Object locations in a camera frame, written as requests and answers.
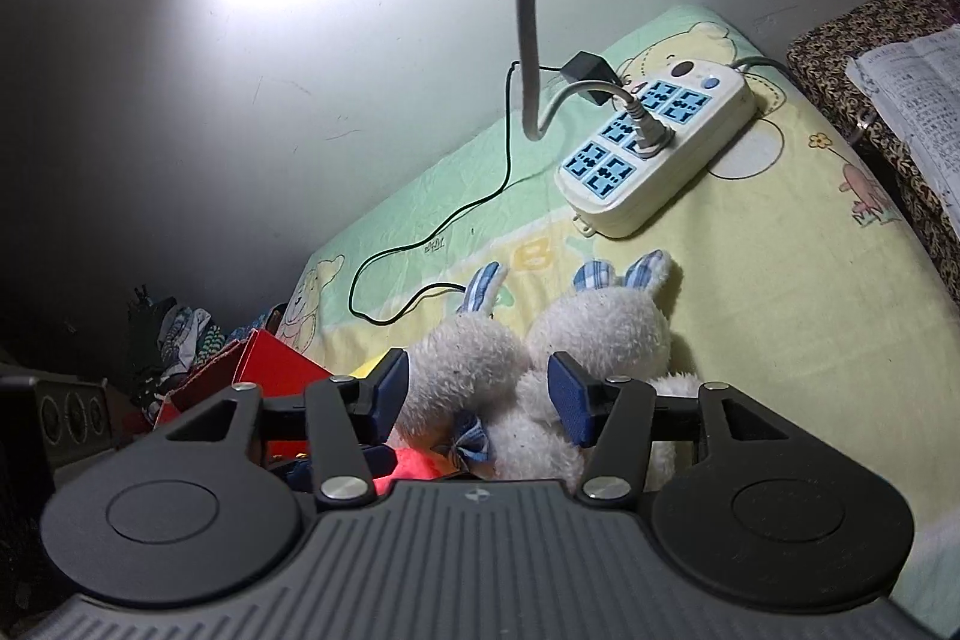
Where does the white plush bunny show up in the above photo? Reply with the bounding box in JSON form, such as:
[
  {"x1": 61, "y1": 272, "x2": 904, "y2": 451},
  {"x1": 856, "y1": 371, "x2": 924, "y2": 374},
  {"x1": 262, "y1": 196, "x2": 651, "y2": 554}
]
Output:
[
  {"x1": 485, "y1": 248, "x2": 701, "y2": 489},
  {"x1": 391, "y1": 262, "x2": 530, "y2": 466}
]

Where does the yellow tiger plush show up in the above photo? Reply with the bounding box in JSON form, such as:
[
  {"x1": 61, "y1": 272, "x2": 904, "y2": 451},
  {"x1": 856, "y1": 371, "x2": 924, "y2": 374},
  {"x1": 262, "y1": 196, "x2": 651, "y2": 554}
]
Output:
[{"x1": 348, "y1": 351, "x2": 454, "y2": 494}]

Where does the red cardboard box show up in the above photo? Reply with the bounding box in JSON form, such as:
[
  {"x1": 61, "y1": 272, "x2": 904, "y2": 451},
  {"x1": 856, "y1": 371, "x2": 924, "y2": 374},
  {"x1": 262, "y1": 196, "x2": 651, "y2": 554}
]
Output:
[{"x1": 155, "y1": 330, "x2": 332, "y2": 442}]

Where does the pile of folded clothes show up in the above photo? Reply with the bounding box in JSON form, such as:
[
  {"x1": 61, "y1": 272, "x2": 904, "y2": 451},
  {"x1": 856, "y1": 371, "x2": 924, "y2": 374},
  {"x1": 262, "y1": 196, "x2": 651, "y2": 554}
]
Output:
[{"x1": 125, "y1": 286, "x2": 226, "y2": 424}]

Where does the blue white checkered towel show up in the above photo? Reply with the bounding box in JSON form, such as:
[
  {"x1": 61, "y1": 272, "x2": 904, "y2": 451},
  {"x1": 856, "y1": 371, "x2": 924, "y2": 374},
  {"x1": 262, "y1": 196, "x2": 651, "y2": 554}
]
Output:
[{"x1": 224, "y1": 302, "x2": 286, "y2": 342}]

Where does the baby bear print mat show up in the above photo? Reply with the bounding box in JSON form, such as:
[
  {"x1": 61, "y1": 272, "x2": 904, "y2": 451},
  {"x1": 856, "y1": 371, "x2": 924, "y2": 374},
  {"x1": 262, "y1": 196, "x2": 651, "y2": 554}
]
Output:
[{"x1": 275, "y1": 3, "x2": 960, "y2": 637}]

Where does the white power strip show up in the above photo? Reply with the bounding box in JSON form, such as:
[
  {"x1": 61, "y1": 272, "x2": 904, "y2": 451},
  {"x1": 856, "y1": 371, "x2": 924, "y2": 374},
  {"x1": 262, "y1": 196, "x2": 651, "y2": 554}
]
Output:
[{"x1": 555, "y1": 58, "x2": 757, "y2": 239}]

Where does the black power adapter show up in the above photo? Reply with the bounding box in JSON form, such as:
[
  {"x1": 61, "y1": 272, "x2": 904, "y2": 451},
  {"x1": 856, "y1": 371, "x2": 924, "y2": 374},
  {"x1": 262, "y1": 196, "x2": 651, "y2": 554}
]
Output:
[{"x1": 560, "y1": 50, "x2": 625, "y2": 106}]

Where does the patterned brown cloth cabinet top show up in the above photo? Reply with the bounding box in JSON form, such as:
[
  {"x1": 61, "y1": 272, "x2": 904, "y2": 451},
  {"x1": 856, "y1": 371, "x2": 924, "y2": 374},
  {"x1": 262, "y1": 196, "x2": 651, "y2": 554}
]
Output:
[{"x1": 784, "y1": 0, "x2": 960, "y2": 304}]

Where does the white thick power cable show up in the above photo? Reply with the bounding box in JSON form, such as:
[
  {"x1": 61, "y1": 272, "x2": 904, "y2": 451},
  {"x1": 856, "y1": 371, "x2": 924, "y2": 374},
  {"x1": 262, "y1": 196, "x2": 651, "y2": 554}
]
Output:
[{"x1": 514, "y1": 0, "x2": 677, "y2": 151}]

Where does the black charger cable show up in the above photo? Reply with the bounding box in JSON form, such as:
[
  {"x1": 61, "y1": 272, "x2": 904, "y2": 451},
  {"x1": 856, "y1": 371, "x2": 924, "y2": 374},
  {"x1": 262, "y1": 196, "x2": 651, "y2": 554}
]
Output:
[{"x1": 346, "y1": 60, "x2": 565, "y2": 327}]

